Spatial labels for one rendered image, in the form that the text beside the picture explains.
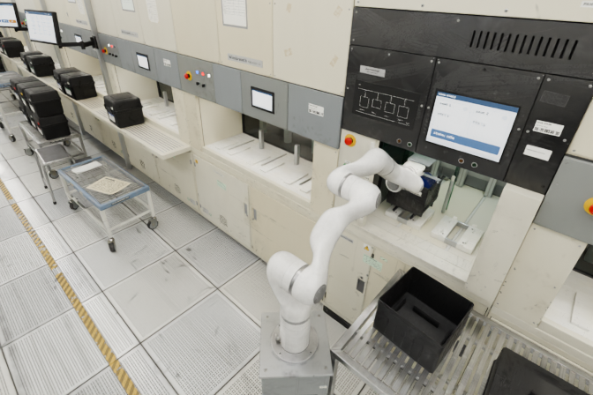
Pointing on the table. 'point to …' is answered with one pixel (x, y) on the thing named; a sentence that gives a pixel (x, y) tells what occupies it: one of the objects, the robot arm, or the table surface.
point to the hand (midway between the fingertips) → (420, 162)
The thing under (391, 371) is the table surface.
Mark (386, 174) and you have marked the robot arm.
